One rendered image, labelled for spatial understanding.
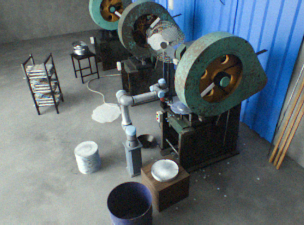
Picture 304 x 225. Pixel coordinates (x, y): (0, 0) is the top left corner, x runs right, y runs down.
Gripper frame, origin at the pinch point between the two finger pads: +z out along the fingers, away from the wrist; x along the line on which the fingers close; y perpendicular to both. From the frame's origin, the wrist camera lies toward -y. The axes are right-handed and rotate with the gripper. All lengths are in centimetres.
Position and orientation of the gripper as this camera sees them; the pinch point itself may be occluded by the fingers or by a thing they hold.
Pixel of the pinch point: (170, 104)
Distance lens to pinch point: 309.9
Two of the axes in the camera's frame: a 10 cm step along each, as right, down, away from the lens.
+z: 3.4, 8.3, 4.4
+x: 8.9, -1.2, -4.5
